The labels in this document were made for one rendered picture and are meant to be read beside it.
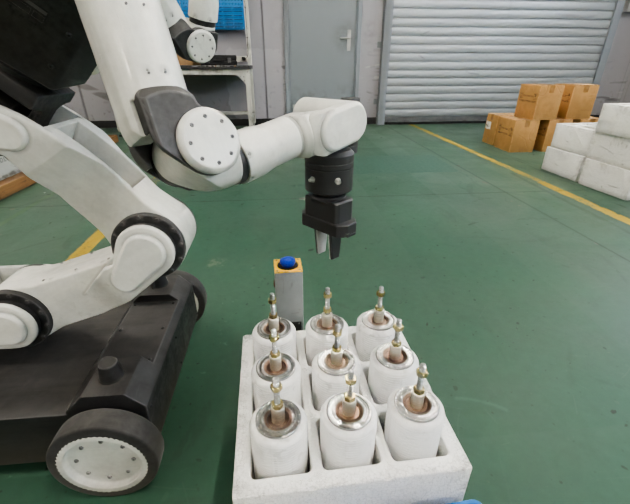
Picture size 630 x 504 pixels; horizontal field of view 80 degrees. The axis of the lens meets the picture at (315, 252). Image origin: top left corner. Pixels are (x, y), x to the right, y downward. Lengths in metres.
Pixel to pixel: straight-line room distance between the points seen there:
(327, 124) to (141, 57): 0.26
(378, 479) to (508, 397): 0.55
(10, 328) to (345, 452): 0.72
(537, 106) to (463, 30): 2.12
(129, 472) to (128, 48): 0.75
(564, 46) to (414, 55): 2.10
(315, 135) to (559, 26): 6.19
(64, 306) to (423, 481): 0.79
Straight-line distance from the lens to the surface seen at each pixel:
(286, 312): 0.99
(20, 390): 1.02
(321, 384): 0.75
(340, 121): 0.61
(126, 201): 0.81
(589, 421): 1.19
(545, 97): 4.28
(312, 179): 0.66
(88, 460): 0.92
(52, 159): 0.81
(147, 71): 0.49
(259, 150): 0.53
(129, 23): 0.51
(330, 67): 5.58
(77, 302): 0.96
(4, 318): 0.99
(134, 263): 0.81
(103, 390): 0.87
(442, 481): 0.76
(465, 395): 1.11
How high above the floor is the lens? 0.77
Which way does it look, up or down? 27 degrees down
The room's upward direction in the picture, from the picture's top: straight up
